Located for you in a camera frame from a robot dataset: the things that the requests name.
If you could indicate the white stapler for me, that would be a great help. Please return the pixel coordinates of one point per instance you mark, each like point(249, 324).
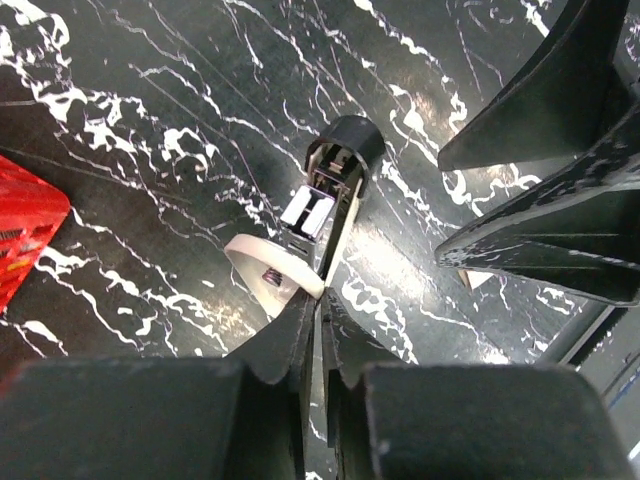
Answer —
point(339, 164)

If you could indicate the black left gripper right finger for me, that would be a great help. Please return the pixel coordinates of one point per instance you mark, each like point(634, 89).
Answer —
point(388, 419)

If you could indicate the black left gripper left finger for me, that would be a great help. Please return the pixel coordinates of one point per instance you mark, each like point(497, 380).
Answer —
point(242, 416)

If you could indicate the red plastic basket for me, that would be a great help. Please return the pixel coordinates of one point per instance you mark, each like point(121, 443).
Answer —
point(31, 213)

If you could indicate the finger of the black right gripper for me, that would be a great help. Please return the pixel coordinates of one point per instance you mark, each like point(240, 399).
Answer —
point(578, 229)
point(567, 96)

